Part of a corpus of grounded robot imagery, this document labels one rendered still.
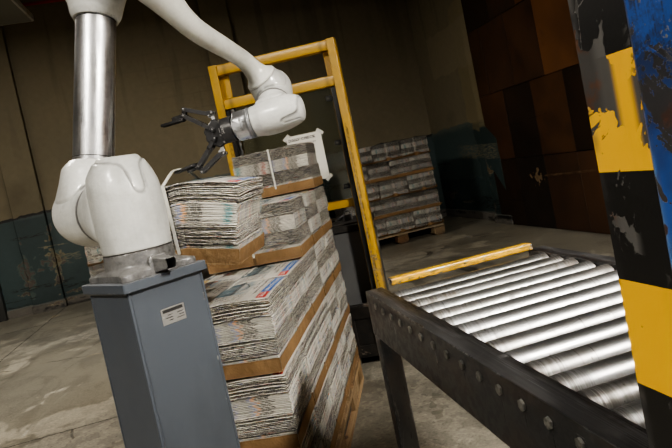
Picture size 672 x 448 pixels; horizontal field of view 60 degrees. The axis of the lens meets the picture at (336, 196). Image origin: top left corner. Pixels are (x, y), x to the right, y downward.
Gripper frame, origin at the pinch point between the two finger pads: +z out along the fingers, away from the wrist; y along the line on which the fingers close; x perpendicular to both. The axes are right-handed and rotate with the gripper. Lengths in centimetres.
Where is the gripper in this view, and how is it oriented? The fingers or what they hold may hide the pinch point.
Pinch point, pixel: (172, 147)
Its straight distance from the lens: 182.8
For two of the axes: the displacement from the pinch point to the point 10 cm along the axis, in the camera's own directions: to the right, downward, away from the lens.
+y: 2.8, 9.6, 0.3
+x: 1.3, -0.6, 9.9
